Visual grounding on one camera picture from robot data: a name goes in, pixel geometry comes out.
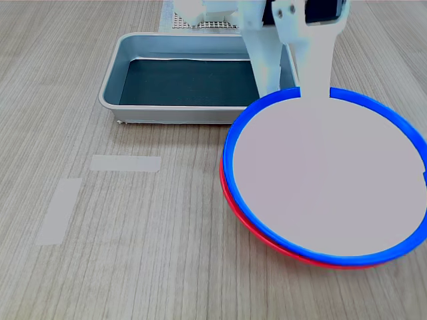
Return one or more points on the blue-rimmed round white plate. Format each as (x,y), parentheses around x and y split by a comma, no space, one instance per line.
(283,200)

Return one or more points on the black tray mat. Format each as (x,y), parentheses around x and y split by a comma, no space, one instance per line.
(187,83)

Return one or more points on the translucent tape strip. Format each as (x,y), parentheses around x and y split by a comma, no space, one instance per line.
(165,16)
(58,213)
(125,163)

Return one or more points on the rectangular steel tray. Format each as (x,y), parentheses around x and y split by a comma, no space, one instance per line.
(166,115)

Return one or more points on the red-rimmed round white plate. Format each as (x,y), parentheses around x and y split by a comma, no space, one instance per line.
(223,181)

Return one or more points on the pale perforated base plate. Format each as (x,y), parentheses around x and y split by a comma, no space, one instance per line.
(213,25)

